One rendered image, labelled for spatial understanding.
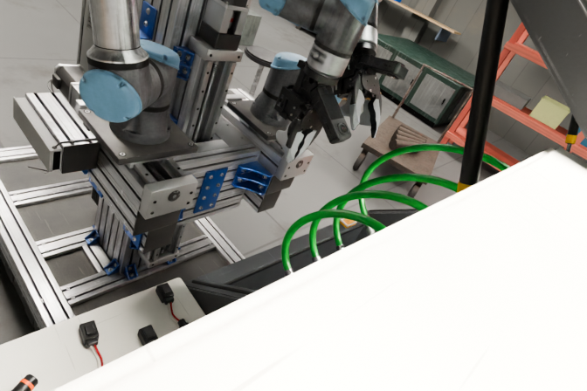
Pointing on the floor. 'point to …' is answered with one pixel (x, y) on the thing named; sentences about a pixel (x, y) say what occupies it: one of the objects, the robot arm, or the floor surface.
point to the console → (407, 305)
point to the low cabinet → (438, 93)
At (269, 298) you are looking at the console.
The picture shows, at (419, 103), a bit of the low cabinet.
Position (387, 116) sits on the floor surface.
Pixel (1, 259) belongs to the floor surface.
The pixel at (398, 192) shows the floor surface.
